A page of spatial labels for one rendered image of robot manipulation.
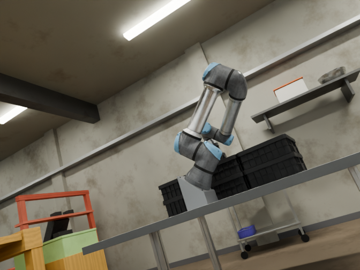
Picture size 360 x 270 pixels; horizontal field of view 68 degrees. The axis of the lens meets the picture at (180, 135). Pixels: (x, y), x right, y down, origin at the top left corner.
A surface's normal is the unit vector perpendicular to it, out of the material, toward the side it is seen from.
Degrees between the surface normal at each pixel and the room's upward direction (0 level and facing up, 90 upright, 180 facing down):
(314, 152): 90
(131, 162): 90
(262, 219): 90
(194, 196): 90
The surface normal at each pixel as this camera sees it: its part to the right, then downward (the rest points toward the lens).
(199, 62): -0.43, -0.14
